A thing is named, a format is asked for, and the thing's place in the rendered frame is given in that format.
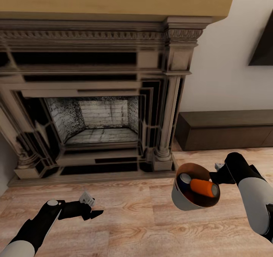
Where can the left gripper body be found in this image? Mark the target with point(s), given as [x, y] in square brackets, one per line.
[81, 209]

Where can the can of soda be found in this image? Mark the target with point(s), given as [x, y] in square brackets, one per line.
[184, 182]
[206, 188]
[190, 197]

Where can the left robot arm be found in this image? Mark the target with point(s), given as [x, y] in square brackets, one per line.
[34, 232]

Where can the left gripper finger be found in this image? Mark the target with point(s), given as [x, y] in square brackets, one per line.
[95, 213]

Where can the cabinet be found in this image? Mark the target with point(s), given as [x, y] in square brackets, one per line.
[221, 130]

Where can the trash can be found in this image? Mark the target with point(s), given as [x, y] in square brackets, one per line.
[196, 172]

